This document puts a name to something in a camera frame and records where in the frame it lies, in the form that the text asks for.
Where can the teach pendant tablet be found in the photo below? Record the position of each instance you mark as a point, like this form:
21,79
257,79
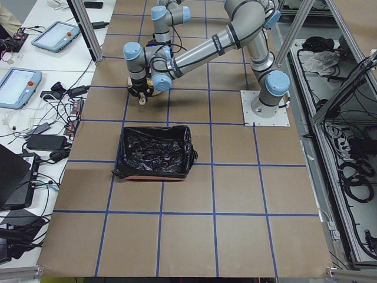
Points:
17,87
56,37

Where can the teach pendant tablet near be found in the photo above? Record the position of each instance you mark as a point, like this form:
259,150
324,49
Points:
17,87

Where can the teach pendant tablet far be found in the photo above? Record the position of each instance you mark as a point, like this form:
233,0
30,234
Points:
56,37

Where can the bin with black bag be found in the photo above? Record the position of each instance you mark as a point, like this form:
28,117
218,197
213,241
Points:
156,153

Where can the white crumpled cloth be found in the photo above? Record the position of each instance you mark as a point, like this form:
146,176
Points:
322,63

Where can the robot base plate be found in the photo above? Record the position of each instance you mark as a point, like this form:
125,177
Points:
257,114

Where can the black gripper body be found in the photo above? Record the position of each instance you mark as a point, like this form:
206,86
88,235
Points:
138,84

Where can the black laptop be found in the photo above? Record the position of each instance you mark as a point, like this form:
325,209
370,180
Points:
18,179

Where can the beige plastic dustpan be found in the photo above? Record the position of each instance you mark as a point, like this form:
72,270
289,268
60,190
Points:
142,101

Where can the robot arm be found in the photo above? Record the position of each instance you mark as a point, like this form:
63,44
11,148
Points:
166,15
153,68

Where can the aluminium frame post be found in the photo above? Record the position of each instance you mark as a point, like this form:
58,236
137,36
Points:
83,21

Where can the black power brick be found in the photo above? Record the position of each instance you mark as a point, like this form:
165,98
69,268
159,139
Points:
44,142

